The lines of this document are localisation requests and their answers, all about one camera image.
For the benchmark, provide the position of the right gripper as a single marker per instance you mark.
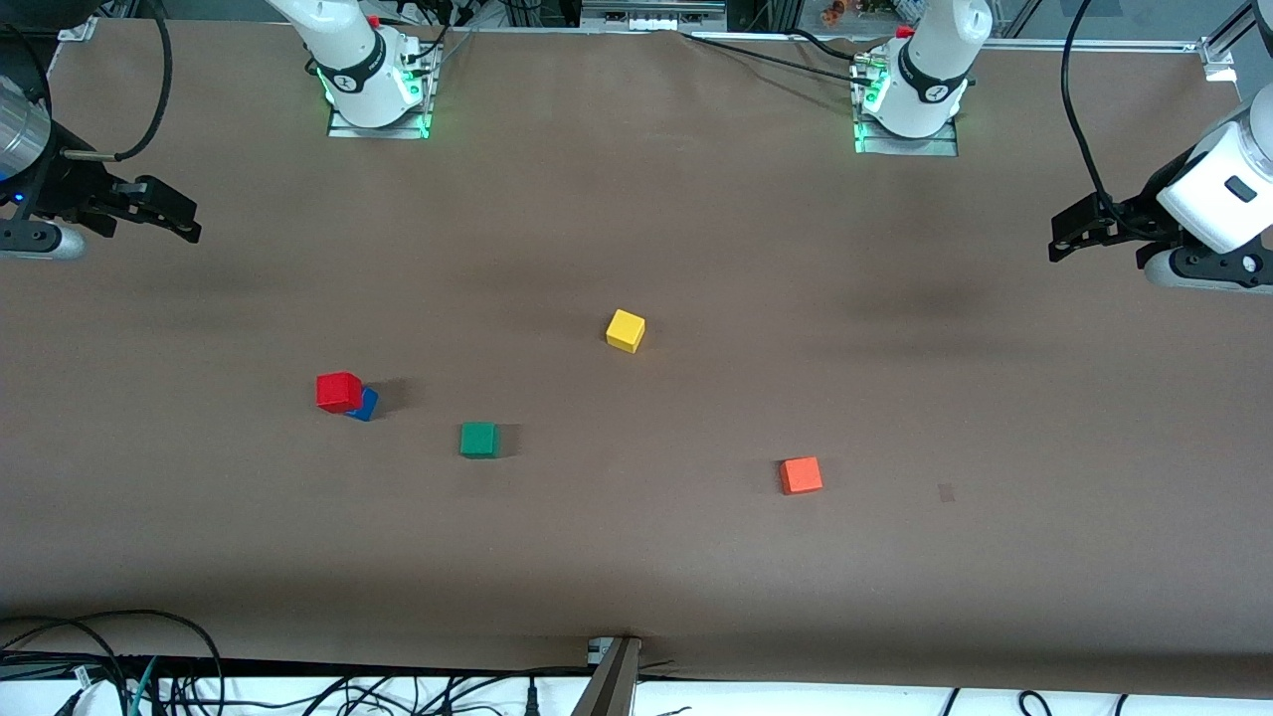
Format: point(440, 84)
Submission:
point(68, 186)

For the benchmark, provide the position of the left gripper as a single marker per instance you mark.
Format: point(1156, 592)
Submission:
point(1137, 212)

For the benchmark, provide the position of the red cube block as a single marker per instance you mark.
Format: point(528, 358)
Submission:
point(338, 391)

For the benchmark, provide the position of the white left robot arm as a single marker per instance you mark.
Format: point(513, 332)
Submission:
point(930, 70)

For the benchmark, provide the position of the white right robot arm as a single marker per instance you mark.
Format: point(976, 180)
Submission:
point(348, 60)

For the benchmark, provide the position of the blue cube block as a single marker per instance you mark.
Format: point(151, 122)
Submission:
point(368, 406)

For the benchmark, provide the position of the green cube block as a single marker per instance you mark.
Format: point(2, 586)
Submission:
point(478, 439)

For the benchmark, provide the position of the orange cube block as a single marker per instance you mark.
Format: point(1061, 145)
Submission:
point(801, 475)

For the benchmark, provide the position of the yellow cube block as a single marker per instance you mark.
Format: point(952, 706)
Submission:
point(625, 329)

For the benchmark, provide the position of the aluminium diagonal strut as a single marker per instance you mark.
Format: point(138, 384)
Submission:
point(1233, 28)

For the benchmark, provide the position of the grey power strip box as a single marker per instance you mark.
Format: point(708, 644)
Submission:
point(651, 18)

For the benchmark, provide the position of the aluminium frame rail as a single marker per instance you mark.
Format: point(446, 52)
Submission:
point(1094, 44)

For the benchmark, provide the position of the aluminium corner bracket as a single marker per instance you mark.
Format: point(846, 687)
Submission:
point(1218, 62)
point(80, 28)

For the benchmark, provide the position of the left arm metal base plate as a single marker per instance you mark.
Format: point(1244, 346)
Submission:
point(935, 147)

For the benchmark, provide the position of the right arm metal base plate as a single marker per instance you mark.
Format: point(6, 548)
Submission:
point(378, 132)

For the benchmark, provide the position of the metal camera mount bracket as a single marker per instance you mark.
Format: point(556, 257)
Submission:
point(612, 686)

